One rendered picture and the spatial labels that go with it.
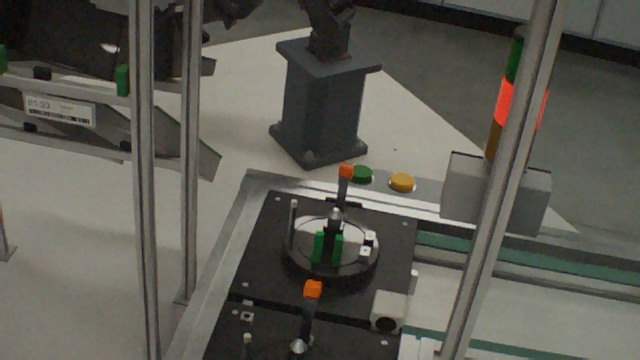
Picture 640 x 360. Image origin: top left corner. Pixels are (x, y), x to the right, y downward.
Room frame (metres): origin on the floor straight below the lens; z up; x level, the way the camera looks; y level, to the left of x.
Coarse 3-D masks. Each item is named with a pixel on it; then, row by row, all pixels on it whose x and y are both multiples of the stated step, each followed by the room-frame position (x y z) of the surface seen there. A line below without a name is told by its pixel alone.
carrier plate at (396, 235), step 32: (256, 224) 0.95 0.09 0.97; (288, 224) 0.95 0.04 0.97; (384, 224) 0.98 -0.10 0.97; (416, 224) 0.99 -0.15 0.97; (256, 256) 0.87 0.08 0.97; (384, 256) 0.91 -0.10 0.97; (256, 288) 0.81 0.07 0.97; (288, 288) 0.82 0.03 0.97; (352, 288) 0.83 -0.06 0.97; (384, 288) 0.84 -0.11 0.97; (352, 320) 0.78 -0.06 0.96
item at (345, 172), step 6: (342, 168) 0.97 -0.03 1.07; (348, 168) 0.97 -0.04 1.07; (342, 174) 0.97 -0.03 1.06; (348, 174) 0.97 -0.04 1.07; (342, 180) 0.95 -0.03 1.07; (348, 180) 0.95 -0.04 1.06; (342, 186) 0.97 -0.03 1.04; (348, 186) 0.97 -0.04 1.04; (342, 192) 0.96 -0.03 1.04; (336, 198) 0.96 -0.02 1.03; (342, 198) 0.96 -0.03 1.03; (336, 204) 0.96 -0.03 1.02; (342, 204) 0.96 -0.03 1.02; (342, 210) 0.95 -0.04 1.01
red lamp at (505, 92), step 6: (504, 78) 0.77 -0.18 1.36; (504, 84) 0.76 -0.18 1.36; (504, 90) 0.76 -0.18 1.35; (510, 90) 0.75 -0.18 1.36; (498, 96) 0.77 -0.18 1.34; (504, 96) 0.75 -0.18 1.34; (510, 96) 0.75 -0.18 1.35; (498, 102) 0.76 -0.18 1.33; (504, 102) 0.75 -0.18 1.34; (498, 108) 0.76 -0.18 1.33; (504, 108) 0.75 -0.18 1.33; (498, 114) 0.76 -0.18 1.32; (504, 114) 0.75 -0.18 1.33; (498, 120) 0.75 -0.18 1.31; (504, 120) 0.75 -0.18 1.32
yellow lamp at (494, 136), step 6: (492, 126) 0.76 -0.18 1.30; (498, 126) 0.75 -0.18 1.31; (492, 132) 0.76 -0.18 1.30; (498, 132) 0.75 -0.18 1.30; (492, 138) 0.76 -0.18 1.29; (498, 138) 0.75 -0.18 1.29; (492, 144) 0.75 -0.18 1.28; (486, 150) 0.76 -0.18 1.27; (492, 150) 0.75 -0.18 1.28; (486, 156) 0.76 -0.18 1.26; (492, 156) 0.75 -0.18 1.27; (492, 162) 0.75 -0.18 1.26
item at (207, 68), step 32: (32, 0) 0.81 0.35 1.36; (64, 0) 0.80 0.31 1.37; (32, 32) 0.79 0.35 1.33; (64, 32) 0.78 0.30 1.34; (96, 32) 0.77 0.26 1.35; (128, 32) 0.78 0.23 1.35; (160, 32) 0.85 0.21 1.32; (64, 64) 0.77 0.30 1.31; (96, 64) 0.76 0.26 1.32; (128, 64) 0.78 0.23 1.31; (160, 64) 0.85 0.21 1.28
